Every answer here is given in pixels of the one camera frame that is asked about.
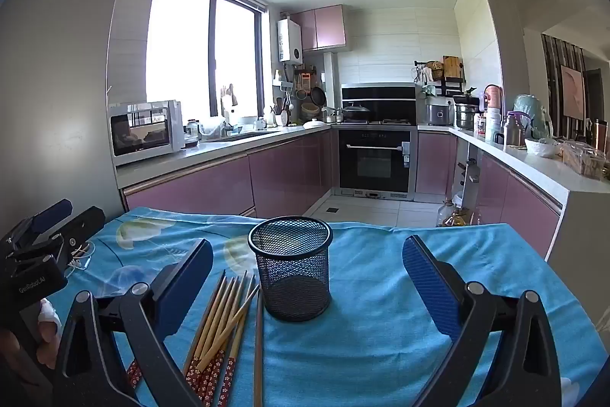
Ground person's left hand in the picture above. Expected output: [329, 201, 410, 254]
[34, 298, 64, 367]

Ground grey refrigerator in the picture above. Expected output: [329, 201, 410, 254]
[0, 0, 140, 246]

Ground black wall rack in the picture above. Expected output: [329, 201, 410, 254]
[414, 60, 465, 98]

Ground dark brown chopstick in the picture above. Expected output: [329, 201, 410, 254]
[253, 289, 264, 407]

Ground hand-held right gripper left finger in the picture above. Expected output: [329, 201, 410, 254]
[51, 238, 215, 407]

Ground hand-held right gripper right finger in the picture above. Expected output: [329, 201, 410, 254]
[401, 234, 563, 407]

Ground framed wall picture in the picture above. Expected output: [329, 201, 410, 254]
[560, 64, 586, 121]

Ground silver rice cooker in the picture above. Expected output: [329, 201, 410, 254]
[425, 96, 453, 126]

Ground pink thermos jug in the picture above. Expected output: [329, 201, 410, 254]
[483, 84, 503, 112]

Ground steel flask purple lid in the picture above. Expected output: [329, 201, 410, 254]
[504, 111, 527, 146]

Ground black wok with lid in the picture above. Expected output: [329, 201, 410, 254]
[340, 102, 371, 122]

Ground wooden cutting board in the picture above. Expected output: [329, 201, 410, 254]
[443, 55, 464, 80]

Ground bunch of wooden chopsticks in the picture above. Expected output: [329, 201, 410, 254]
[126, 270, 262, 407]

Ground steel stockpot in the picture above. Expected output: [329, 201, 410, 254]
[455, 98, 480, 130]

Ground black range hood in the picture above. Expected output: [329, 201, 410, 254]
[341, 84, 417, 124]

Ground white earphones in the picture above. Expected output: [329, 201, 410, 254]
[67, 242, 97, 278]

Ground kitchen window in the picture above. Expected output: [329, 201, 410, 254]
[145, 0, 268, 122]

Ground white water heater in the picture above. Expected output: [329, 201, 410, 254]
[277, 17, 303, 64]

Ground white microwave oven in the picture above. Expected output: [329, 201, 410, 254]
[109, 100, 184, 159]

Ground white plastic jar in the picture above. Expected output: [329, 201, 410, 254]
[485, 110, 503, 143]

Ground black mesh cup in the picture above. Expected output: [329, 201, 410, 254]
[248, 216, 333, 322]

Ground blue floral tablecloth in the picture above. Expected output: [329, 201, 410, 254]
[45, 207, 606, 407]

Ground black built-in oven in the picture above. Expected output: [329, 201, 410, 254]
[337, 127, 413, 195]

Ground light green covered appliance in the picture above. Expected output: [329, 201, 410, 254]
[514, 95, 554, 140]

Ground pink base cabinet row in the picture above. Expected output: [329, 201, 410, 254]
[121, 128, 339, 219]
[417, 130, 570, 260]

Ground clear plastic container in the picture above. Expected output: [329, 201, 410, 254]
[562, 142, 608, 179]

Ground white bowl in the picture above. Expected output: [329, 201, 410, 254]
[524, 138, 560, 158]

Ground pink wall cabinet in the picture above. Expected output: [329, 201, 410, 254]
[291, 5, 348, 52]

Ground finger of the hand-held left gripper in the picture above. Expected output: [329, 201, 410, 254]
[10, 206, 106, 265]
[2, 198, 74, 242]

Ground yellow cooking oil bottle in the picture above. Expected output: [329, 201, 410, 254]
[450, 204, 480, 227]

